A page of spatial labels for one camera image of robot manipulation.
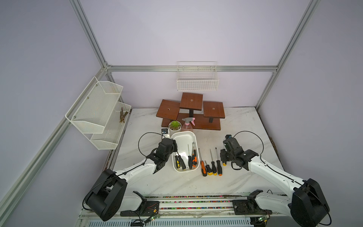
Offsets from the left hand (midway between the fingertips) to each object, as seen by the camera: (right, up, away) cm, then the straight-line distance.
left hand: (172, 140), depth 88 cm
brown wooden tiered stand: (+24, +17, +9) cm, 30 cm away
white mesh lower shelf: (-41, +1, +2) cm, 41 cm away
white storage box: (+9, -12, 0) cm, 15 cm away
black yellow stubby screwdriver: (+23, -19, -4) cm, 30 cm away
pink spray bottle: (+10, +9, +9) cm, 16 cm away
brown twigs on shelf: (-36, +16, +8) cm, 40 cm away
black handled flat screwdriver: (+6, -13, 0) cm, 14 cm away
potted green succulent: (+1, +9, +9) cm, 13 cm away
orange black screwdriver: (+20, -18, -4) cm, 27 cm away
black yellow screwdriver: (+32, -13, -5) cm, 35 cm away
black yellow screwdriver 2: (+4, -14, -1) cm, 14 cm away
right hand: (+33, -9, -2) cm, 34 cm away
